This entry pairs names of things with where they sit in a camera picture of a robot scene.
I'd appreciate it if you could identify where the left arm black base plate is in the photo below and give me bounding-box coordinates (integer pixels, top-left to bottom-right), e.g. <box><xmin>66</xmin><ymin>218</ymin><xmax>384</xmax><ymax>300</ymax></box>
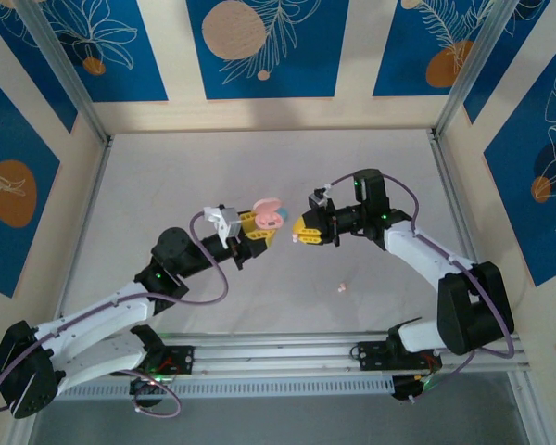
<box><xmin>115</xmin><ymin>345</ymin><xmax>196</xmax><ymax>377</ymax></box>

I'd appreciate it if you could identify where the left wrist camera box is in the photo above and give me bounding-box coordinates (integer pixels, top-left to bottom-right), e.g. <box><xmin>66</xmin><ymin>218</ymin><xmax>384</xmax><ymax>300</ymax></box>
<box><xmin>202</xmin><ymin>203</ymin><xmax>245</xmax><ymax>249</ymax></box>

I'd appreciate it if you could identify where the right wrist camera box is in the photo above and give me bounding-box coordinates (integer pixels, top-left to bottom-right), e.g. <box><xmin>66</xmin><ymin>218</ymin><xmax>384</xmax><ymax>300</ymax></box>
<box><xmin>308</xmin><ymin>184</ymin><xmax>335</xmax><ymax>214</ymax></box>

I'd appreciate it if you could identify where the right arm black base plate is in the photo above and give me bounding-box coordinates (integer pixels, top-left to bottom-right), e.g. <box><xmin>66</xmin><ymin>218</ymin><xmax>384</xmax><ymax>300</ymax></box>
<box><xmin>350</xmin><ymin>341</ymin><xmax>444</xmax><ymax>372</ymax></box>

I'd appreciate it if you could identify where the grey slotted cable duct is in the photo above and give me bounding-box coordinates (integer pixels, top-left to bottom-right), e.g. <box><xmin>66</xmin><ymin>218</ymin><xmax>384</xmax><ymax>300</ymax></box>
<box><xmin>40</xmin><ymin>375</ymin><xmax>395</xmax><ymax>401</ymax></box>

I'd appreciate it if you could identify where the aluminium table side rail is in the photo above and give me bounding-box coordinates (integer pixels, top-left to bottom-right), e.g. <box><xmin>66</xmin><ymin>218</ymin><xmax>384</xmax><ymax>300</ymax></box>
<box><xmin>48</xmin><ymin>136</ymin><xmax>115</xmax><ymax>344</ymax></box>
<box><xmin>426</xmin><ymin>129</ymin><xmax>504</xmax><ymax>335</ymax></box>

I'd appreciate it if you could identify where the aluminium frame post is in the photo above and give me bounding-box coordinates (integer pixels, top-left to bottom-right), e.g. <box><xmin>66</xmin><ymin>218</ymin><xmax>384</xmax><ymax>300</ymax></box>
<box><xmin>16</xmin><ymin>0</ymin><xmax>112</xmax><ymax>145</ymax></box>
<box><xmin>433</xmin><ymin>0</ymin><xmax>550</xmax><ymax>140</ymax></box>

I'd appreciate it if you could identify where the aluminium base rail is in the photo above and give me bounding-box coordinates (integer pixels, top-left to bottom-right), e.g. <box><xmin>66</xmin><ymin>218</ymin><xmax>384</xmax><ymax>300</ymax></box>
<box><xmin>20</xmin><ymin>329</ymin><xmax>529</xmax><ymax>382</ymax></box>

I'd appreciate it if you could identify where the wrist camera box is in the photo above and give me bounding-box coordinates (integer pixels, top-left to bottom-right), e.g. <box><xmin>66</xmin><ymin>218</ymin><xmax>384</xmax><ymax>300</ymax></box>
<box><xmin>308</xmin><ymin>184</ymin><xmax>335</xmax><ymax>214</ymax></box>
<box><xmin>202</xmin><ymin>203</ymin><xmax>245</xmax><ymax>249</ymax></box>

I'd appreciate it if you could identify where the pink earbud charging case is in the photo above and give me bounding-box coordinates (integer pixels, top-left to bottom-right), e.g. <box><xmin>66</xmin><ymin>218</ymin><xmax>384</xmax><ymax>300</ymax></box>
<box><xmin>252</xmin><ymin>197</ymin><xmax>286</xmax><ymax>231</ymax></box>

